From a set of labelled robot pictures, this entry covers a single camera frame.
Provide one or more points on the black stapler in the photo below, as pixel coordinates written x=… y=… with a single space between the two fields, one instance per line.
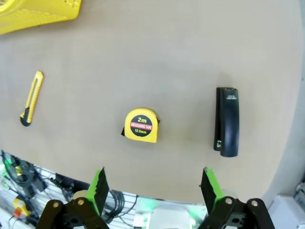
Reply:
x=228 y=124

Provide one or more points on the yellow tape measure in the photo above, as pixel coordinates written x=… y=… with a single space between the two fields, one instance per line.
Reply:
x=141 y=126

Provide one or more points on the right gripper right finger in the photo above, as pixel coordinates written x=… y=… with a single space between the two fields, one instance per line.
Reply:
x=214 y=190

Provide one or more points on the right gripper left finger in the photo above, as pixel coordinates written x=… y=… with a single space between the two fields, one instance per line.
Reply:
x=95 y=190

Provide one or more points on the yellow emergency stop button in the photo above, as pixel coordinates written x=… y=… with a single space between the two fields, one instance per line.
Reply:
x=20 y=207

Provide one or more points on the yellow plastic shopping basket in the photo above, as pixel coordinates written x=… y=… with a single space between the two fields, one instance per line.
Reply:
x=59 y=9

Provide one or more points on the black table bracket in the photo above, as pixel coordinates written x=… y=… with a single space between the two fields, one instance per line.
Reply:
x=71 y=183

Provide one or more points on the grey slotted mounting plate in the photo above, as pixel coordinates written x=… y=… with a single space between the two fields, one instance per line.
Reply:
x=47 y=173

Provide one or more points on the yellow utility knife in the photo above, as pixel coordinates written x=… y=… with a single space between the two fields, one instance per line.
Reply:
x=33 y=97

